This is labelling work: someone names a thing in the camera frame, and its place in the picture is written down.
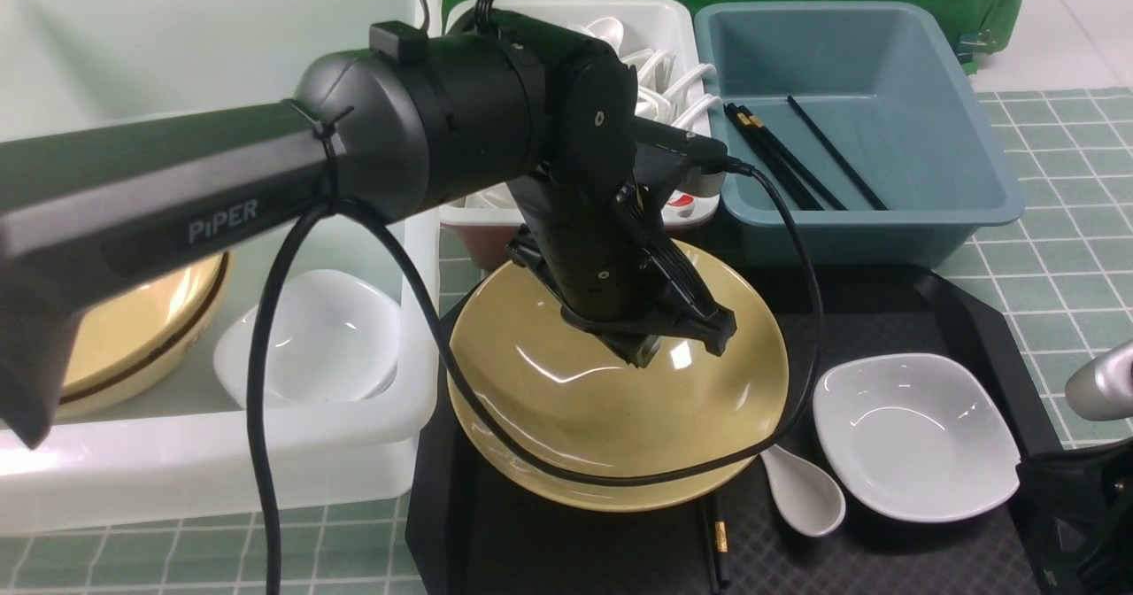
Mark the black chopstick gold band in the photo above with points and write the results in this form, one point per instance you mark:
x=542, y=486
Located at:
x=716, y=531

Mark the white square side dish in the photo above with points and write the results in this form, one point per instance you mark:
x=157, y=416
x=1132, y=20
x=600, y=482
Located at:
x=915, y=437

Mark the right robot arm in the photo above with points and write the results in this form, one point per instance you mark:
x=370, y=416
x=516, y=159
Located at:
x=1083, y=497

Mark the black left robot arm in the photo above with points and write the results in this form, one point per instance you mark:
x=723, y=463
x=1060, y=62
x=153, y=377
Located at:
x=408, y=125

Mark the white ceramic soup spoon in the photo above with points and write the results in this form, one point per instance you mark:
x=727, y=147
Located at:
x=807, y=498

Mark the white spoon bin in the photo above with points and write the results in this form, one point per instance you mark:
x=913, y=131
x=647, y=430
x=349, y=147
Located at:
x=661, y=25

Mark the yellow noodle bowl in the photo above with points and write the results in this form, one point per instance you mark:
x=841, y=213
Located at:
x=565, y=397

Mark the white dish in tub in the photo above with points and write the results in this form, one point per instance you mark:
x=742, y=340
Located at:
x=335, y=339

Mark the green checked tablecloth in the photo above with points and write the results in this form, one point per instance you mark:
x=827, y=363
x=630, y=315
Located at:
x=1061, y=276

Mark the blue-grey plastic bin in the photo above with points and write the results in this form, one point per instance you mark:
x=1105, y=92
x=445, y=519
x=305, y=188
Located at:
x=882, y=82

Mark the yellow bowl in tub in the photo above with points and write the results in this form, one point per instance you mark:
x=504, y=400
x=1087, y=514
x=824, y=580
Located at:
x=129, y=344

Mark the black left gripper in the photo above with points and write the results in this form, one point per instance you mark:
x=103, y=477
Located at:
x=594, y=234

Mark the black plastic serving tray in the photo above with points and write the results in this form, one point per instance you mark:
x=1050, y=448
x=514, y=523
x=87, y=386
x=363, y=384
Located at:
x=470, y=531

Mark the black chopstick in bin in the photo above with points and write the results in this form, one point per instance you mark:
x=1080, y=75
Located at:
x=756, y=135
x=853, y=175
x=792, y=160

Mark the white spoon with red mark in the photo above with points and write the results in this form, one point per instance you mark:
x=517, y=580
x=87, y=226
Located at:
x=680, y=205

